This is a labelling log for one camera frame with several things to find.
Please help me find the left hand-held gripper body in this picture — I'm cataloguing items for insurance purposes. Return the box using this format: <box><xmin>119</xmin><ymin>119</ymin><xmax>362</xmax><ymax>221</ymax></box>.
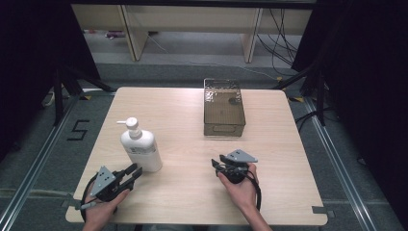
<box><xmin>89</xmin><ymin>165</ymin><xmax>131</xmax><ymax>203</ymax></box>

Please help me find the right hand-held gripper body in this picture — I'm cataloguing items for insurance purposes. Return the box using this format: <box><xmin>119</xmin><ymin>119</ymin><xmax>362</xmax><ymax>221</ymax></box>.
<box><xmin>217</xmin><ymin>148</ymin><xmax>259</xmax><ymax>185</ymax></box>

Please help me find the white pump bottle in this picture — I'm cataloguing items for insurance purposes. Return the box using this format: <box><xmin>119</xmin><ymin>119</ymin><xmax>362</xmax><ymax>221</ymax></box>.
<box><xmin>115</xmin><ymin>116</ymin><xmax>164</xmax><ymax>173</ymax></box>

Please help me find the clear brown plastic box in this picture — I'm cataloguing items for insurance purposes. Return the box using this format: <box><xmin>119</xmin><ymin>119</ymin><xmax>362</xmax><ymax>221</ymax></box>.
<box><xmin>203</xmin><ymin>78</ymin><xmax>246</xmax><ymax>138</ymax></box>

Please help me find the person's left hand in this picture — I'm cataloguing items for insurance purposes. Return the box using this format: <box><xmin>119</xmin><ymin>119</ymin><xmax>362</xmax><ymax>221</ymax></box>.
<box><xmin>84</xmin><ymin>188</ymin><xmax>131</xmax><ymax>226</ymax></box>

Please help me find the person's right hand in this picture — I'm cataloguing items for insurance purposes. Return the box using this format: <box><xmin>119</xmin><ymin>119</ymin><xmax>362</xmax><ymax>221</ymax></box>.
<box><xmin>217</xmin><ymin>163</ymin><xmax>260</xmax><ymax>214</ymax></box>

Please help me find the black metal stand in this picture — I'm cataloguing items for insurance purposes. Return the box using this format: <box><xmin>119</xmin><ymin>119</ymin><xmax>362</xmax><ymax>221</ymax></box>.
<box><xmin>271</xmin><ymin>63</ymin><xmax>329</xmax><ymax>127</ymax></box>
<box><xmin>52</xmin><ymin>64</ymin><xmax>117</xmax><ymax>127</ymax></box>

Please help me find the pink thing under desk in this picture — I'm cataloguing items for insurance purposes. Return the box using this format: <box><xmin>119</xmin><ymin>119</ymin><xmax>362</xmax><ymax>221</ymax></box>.
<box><xmin>103</xmin><ymin>30</ymin><xmax>127</xmax><ymax>40</ymax></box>

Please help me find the black curtain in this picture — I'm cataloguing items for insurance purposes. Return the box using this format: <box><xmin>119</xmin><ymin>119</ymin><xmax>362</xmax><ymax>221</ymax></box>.
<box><xmin>0</xmin><ymin>0</ymin><xmax>102</xmax><ymax>162</ymax></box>
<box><xmin>290</xmin><ymin>0</ymin><xmax>408</xmax><ymax>222</ymax></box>

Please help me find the light wooden desk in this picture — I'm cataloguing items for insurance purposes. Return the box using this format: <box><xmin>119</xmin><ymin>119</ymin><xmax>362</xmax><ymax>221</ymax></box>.
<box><xmin>70</xmin><ymin>3</ymin><xmax>314</xmax><ymax>64</ymax></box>

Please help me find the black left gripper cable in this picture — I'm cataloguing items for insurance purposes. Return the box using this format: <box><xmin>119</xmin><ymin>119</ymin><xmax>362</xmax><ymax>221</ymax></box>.
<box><xmin>79</xmin><ymin>172</ymin><xmax>101</xmax><ymax>223</ymax></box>

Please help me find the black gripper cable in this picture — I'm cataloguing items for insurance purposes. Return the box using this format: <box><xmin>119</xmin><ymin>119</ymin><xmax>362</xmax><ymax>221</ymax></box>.
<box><xmin>245</xmin><ymin>168</ymin><xmax>263</xmax><ymax>212</ymax></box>
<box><xmin>79</xmin><ymin>172</ymin><xmax>101</xmax><ymax>223</ymax></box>

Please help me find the grey cable plug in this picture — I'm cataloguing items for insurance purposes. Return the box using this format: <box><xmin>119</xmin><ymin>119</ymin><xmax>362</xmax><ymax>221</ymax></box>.
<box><xmin>79</xmin><ymin>200</ymin><xmax>98</xmax><ymax>211</ymax></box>

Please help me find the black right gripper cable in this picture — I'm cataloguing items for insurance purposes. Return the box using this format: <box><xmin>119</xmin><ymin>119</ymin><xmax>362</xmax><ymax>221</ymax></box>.
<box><xmin>245</xmin><ymin>168</ymin><xmax>263</xmax><ymax>212</ymax></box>

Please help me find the grey table corner bracket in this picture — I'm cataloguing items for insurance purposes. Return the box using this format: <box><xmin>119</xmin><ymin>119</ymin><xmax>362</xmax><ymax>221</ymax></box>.
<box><xmin>60</xmin><ymin>197</ymin><xmax>83</xmax><ymax>210</ymax></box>
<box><xmin>311</xmin><ymin>205</ymin><xmax>337</xmax><ymax>219</ymax></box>

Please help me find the metal floor rail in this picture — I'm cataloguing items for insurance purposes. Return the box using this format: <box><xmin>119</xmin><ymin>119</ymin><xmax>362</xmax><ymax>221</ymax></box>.
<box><xmin>0</xmin><ymin>93</ymin><xmax>85</xmax><ymax>231</ymax></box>
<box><xmin>301</xmin><ymin>95</ymin><xmax>381</xmax><ymax>231</ymax></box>

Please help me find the black floor cable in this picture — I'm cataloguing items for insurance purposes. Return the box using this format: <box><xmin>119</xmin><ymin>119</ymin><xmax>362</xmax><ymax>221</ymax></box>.
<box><xmin>293</xmin><ymin>107</ymin><xmax>335</xmax><ymax>133</ymax></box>

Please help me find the bundle of black floor cables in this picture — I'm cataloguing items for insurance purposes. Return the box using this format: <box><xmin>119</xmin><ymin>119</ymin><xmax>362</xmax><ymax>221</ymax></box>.
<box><xmin>255</xmin><ymin>8</ymin><xmax>300</xmax><ymax>77</ymax></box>

